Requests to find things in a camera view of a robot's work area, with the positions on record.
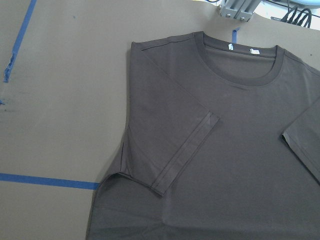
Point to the brown t-shirt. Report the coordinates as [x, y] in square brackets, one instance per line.
[222, 143]

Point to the aluminium frame post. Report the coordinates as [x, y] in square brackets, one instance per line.
[238, 9]

